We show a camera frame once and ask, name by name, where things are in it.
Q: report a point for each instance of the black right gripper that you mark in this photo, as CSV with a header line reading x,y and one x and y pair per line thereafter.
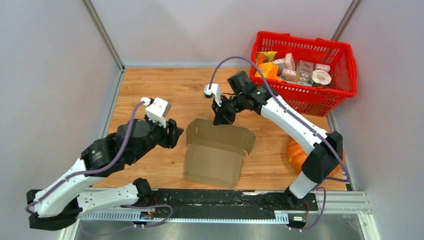
x,y
221,116

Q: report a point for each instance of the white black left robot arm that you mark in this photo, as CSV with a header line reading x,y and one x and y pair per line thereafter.
x,y
64,201

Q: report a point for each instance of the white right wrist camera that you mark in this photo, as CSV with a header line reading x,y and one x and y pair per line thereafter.
x,y
213,91

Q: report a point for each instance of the orange pumpkin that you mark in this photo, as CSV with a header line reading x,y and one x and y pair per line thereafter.
x,y
296,156

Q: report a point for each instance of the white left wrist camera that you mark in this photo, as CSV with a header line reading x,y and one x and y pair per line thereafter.
x,y
156,110

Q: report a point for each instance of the white pink carton box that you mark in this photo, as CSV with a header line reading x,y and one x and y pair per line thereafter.
x,y
290,62

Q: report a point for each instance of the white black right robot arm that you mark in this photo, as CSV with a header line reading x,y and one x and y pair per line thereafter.
x,y
324,150

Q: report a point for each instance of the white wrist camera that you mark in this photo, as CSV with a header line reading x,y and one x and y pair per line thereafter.
x,y
156,110
213,91

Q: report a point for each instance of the brown cardboard paper box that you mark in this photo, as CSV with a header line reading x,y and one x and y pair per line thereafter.
x,y
215,153

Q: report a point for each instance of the aluminium frame rail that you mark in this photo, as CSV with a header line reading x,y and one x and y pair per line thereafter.
x,y
353,203

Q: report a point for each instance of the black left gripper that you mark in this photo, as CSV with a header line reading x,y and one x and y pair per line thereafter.
x,y
170,138

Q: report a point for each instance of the orange snack box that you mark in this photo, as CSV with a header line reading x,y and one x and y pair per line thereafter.
x,y
269,71

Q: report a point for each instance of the white round tape roll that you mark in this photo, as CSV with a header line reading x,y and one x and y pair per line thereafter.
x,y
321,77

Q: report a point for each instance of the yellow snack bag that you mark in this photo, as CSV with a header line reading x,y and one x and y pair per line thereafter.
x,y
265,56

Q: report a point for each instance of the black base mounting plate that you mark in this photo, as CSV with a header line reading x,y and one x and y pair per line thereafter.
x,y
225,204

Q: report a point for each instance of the red plastic shopping basket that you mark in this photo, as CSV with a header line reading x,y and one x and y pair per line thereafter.
x,y
317,101

